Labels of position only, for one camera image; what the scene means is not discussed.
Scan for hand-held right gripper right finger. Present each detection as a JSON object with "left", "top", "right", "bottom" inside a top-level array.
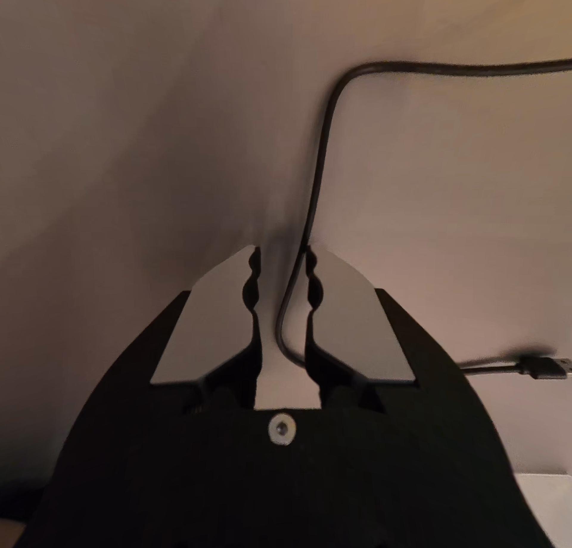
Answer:
[{"left": 305, "top": 244, "right": 417, "bottom": 399}]

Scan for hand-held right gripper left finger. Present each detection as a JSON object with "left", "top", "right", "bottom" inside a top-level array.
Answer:
[{"left": 149, "top": 244, "right": 263, "bottom": 399}]

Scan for thin black cable black plug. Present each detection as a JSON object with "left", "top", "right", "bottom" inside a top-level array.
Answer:
[{"left": 276, "top": 59, "right": 572, "bottom": 381}]

